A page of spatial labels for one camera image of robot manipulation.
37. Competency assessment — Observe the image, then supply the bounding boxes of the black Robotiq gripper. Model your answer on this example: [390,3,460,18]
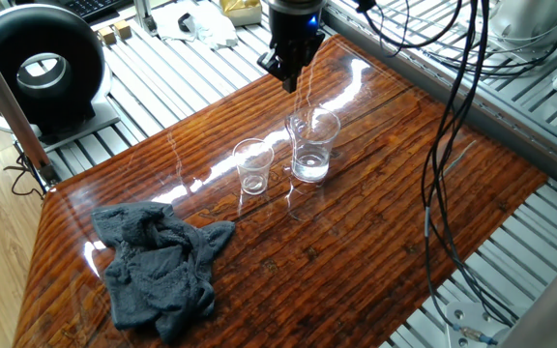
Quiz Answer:
[257,4,327,94]

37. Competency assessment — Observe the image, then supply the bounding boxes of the clear glass mug with handle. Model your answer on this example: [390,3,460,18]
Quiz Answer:
[285,105,341,184]

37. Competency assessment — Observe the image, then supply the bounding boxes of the small clear plastic cup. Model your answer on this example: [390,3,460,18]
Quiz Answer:
[232,137,276,196]

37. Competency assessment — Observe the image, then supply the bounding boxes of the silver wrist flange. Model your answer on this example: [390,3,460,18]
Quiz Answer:
[264,0,329,10]

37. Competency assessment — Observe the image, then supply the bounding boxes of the gold foil bag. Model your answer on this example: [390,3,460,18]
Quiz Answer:
[219,0,264,28]

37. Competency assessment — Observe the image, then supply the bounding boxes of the white crumpled cloth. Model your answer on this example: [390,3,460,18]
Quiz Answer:
[151,0,240,49]

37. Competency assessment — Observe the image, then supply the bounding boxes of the wood grain table board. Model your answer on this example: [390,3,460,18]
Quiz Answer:
[12,33,549,348]

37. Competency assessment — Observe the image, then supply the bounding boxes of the black keyboard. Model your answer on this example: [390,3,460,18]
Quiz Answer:
[60,0,134,23]

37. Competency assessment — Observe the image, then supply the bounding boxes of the dark grey towel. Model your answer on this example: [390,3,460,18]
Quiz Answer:
[90,201,237,345]

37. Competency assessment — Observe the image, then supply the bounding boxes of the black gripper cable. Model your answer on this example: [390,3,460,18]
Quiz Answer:
[355,0,463,52]

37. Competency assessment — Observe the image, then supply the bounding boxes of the black cable bundle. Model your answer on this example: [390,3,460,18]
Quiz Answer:
[416,0,557,330]

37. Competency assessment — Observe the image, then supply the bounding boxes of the grey pedestal with plate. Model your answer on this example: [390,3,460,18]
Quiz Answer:
[488,0,557,49]

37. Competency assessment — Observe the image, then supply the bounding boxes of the tangled floor cables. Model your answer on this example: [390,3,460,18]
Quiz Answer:
[3,153,47,199]

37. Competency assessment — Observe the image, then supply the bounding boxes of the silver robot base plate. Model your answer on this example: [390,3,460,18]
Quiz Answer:
[445,302,507,348]

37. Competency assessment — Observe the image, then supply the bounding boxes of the cable with silver connector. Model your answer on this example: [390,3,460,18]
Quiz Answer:
[447,318,500,347]

